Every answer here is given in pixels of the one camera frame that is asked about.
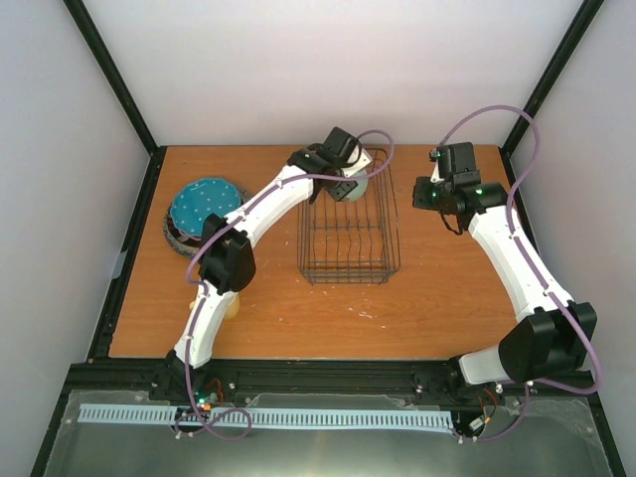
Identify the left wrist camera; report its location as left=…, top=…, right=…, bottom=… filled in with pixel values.
left=322, top=126, right=372, bottom=178

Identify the grey speckled plate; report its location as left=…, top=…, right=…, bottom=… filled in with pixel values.
left=163, top=179, right=251, bottom=257

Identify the light blue cable duct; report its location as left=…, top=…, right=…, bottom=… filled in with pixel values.
left=77, top=403, right=454, bottom=433

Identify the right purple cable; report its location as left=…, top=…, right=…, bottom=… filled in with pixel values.
left=436, top=103, right=605, bottom=443

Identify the teal dotted plate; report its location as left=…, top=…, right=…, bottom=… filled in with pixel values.
left=168, top=177, right=242, bottom=236

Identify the light green bowl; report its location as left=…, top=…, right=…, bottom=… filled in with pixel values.
left=341, top=169, right=369, bottom=202

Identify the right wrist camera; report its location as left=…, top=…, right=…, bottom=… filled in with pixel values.
left=429, top=142, right=476, bottom=183

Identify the black wire dish rack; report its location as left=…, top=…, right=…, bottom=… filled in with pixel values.
left=297, top=168, right=400, bottom=285

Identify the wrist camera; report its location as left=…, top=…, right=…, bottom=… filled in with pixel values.
left=322, top=126, right=372, bottom=178
left=429, top=142, right=476, bottom=183

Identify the purple cable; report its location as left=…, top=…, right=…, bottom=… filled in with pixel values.
left=184, top=129, right=396, bottom=413
left=436, top=103, right=605, bottom=443

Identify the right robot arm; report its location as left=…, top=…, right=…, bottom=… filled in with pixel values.
left=412, top=177, right=597, bottom=386

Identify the yellow mug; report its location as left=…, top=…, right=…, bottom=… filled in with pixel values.
left=189, top=294, right=240, bottom=322

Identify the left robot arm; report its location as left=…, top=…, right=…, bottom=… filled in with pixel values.
left=166, top=140, right=366, bottom=400

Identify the pink dotted plate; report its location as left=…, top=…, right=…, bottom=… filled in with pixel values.
left=166, top=217, right=201, bottom=246

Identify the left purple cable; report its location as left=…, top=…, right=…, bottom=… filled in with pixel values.
left=184, top=129, right=396, bottom=413

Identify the black aluminium frame rail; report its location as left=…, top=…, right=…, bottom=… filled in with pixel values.
left=64, top=357, right=597, bottom=413

